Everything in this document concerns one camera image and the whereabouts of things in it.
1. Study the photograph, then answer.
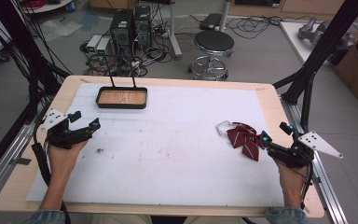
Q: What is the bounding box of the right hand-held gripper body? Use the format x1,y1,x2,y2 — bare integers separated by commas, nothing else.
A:
267,130,344,169

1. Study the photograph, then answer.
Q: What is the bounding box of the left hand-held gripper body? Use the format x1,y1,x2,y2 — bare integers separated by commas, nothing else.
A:
40,108,93,149

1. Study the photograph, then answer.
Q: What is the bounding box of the red striped bow tie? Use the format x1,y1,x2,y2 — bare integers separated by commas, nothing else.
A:
216,119,264,162

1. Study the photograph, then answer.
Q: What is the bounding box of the person's left hand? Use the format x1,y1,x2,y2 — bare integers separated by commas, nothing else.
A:
47,139,90,178

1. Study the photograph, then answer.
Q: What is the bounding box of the person's right hand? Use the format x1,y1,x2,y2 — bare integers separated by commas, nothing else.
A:
274,160,310,191

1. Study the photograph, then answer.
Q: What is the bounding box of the wooden table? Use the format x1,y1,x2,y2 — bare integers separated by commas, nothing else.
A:
0,75,325,218

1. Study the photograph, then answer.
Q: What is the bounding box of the black tray with wooden bottom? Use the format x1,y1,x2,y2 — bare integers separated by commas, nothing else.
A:
95,53,148,110

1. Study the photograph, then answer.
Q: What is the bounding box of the black tape strip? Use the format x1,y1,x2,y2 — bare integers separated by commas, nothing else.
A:
14,157,33,166

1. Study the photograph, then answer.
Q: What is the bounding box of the denim sleeve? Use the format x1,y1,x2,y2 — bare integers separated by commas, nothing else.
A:
265,205,311,224
21,208,67,224

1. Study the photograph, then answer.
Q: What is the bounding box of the white foam mat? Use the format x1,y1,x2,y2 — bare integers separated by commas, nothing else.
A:
25,81,285,208

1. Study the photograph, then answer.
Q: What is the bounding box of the small grey box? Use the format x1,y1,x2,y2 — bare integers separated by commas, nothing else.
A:
86,34,103,54
95,36,112,56

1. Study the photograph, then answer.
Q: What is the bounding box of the white board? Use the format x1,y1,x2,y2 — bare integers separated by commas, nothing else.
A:
279,21,338,67

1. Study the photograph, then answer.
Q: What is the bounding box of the black computer tower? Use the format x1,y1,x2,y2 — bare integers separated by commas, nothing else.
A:
132,5,154,51
109,8,135,58

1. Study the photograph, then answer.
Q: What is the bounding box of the grey machine part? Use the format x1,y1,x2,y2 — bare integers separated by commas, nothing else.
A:
297,16,358,48

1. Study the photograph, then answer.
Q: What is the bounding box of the black round stool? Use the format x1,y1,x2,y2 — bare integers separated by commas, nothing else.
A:
187,29,236,81

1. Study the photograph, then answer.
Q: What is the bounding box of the grey table leg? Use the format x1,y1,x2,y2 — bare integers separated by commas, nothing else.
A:
166,0,184,61

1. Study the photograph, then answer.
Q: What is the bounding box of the flat black device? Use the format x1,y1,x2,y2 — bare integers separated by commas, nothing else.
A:
199,12,224,32

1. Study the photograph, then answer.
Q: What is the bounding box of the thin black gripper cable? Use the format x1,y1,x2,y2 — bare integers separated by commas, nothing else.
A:
299,155,314,210

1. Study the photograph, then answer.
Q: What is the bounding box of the aluminium rail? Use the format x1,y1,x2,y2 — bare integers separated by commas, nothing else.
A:
280,94,350,224
0,119,46,209

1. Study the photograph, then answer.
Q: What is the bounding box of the black metal frame post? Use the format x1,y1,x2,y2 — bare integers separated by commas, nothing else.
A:
0,0,73,125
272,0,358,133

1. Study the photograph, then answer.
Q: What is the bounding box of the tangle of floor cables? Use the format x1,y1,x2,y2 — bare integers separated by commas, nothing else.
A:
78,3,176,77

